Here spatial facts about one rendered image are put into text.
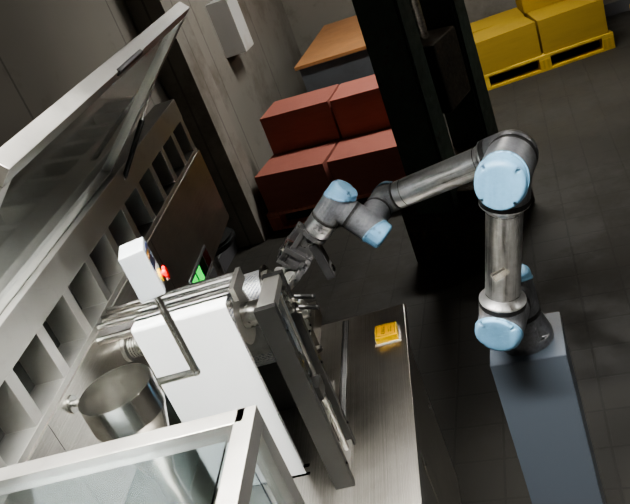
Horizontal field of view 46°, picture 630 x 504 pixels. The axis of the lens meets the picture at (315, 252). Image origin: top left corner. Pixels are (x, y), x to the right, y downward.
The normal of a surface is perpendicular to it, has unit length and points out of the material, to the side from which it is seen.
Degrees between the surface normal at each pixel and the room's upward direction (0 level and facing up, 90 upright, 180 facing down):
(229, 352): 90
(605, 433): 0
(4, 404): 90
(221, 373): 90
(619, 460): 0
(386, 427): 0
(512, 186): 82
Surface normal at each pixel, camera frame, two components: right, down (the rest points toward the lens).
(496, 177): -0.40, 0.43
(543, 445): -0.18, 0.51
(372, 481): -0.34, -0.84
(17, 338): 0.94, -0.27
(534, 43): 0.04, 0.44
